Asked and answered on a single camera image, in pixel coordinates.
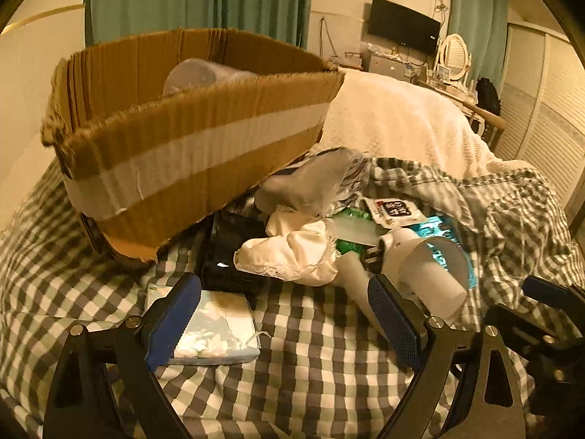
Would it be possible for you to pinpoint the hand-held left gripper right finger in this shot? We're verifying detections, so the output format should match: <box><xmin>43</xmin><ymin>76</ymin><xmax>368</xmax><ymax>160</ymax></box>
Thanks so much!
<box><xmin>368</xmin><ymin>274</ymin><xmax>526</xmax><ymax>439</ymax></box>

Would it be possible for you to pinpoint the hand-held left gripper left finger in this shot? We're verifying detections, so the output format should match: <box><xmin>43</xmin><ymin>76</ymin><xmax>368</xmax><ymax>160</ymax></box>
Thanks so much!
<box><xmin>43</xmin><ymin>273</ymin><xmax>202</xmax><ymax>439</ymax></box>

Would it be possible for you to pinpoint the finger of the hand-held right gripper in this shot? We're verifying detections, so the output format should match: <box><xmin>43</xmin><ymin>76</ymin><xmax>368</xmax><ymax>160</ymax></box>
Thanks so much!
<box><xmin>522</xmin><ymin>275</ymin><xmax>585</xmax><ymax>325</ymax></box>
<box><xmin>512</xmin><ymin>315</ymin><xmax>585</xmax><ymax>385</ymax></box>

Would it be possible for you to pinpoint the glossy black box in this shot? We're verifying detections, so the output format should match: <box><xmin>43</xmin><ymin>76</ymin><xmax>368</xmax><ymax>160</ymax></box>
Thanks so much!
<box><xmin>201</xmin><ymin>213</ymin><xmax>275</xmax><ymax>291</ymax></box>

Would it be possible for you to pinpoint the brown cardboard box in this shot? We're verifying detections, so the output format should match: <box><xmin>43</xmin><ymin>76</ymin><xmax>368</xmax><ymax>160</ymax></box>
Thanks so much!
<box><xmin>40</xmin><ymin>27</ymin><xmax>346</xmax><ymax>263</ymax></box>

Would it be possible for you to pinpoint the light blue tissue packet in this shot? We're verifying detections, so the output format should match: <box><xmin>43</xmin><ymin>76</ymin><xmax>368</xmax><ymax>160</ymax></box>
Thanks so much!
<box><xmin>145</xmin><ymin>281</ymin><xmax>261</xmax><ymax>367</ymax></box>

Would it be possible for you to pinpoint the white hair dryer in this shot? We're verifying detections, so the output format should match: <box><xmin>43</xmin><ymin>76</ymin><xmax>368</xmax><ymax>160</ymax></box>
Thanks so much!
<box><xmin>340</xmin><ymin>226</ymin><xmax>471</xmax><ymax>330</ymax></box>

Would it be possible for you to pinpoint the green packet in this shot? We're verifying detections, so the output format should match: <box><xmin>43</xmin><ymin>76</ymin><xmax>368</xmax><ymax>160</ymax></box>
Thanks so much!
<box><xmin>331</xmin><ymin>208</ymin><xmax>380</xmax><ymax>257</ymax></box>

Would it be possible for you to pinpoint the green checked bedsheet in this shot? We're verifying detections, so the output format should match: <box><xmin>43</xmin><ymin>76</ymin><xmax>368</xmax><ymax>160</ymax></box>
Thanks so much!
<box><xmin>0</xmin><ymin>155</ymin><xmax>577</xmax><ymax>439</ymax></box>

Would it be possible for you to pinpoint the blue foil packet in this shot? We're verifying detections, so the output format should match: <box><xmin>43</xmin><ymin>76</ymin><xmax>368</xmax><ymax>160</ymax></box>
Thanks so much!
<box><xmin>409</xmin><ymin>219</ymin><xmax>471</xmax><ymax>284</ymax></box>

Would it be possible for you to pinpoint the white packet black label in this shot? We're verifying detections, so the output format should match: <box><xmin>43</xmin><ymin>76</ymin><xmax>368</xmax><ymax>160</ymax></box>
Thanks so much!
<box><xmin>363</xmin><ymin>196</ymin><xmax>428</xmax><ymax>229</ymax></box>

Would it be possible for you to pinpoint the white lace cloth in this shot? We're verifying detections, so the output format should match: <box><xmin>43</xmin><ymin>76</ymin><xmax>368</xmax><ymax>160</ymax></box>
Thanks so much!
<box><xmin>234</xmin><ymin>208</ymin><xmax>341</xmax><ymax>286</ymax></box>

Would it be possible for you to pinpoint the white louvered wardrobe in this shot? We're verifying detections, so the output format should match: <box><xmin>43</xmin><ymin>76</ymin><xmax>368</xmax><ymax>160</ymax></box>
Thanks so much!
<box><xmin>494</xmin><ymin>23</ymin><xmax>585</xmax><ymax>220</ymax></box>

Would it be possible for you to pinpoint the wooden dressing table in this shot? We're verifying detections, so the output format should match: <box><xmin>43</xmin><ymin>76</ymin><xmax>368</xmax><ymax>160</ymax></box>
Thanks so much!
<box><xmin>416</xmin><ymin>78</ymin><xmax>508</xmax><ymax>147</ymax></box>

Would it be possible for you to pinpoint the black bag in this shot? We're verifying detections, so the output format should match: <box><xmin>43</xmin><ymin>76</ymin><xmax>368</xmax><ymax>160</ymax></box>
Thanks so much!
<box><xmin>475</xmin><ymin>78</ymin><xmax>502</xmax><ymax>117</ymax></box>

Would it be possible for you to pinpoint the clear plastic cup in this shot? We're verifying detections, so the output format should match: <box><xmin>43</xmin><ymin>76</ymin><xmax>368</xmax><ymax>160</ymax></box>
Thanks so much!
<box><xmin>163</xmin><ymin>58</ymin><xmax>257</xmax><ymax>97</ymax></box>

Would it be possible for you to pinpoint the white oval mirror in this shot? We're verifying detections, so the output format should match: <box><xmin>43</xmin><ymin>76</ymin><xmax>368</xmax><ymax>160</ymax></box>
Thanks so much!
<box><xmin>439</xmin><ymin>33</ymin><xmax>472</xmax><ymax>83</ymax></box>

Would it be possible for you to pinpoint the grey mini fridge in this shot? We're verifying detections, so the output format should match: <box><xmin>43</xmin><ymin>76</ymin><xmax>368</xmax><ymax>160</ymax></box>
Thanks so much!
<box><xmin>366</xmin><ymin>50</ymin><xmax>412</xmax><ymax>84</ymax></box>

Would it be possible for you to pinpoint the narrow green curtain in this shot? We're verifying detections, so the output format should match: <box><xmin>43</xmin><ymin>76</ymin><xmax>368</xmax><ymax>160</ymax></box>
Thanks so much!
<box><xmin>445</xmin><ymin>0</ymin><xmax>510</xmax><ymax>87</ymax></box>

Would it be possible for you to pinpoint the wide green curtain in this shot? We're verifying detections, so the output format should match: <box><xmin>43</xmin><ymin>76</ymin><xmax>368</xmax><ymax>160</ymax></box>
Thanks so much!
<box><xmin>84</xmin><ymin>0</ymin><xmax>316</xmax><ymax>51</ymax></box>

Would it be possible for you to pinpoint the hanging wall cable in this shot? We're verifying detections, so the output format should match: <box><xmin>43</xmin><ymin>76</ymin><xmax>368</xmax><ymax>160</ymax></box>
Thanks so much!
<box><xmin>319</xmin><ymin>16</ymin><xmax>335</xmax><ymax>58</ymax></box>

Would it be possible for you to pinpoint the black wall television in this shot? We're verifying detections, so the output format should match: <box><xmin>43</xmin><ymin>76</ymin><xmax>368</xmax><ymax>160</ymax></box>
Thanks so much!
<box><xmin>367</xmin><ymin>0</ymin><xmax>442</xmax><ymax>53</ymax></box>

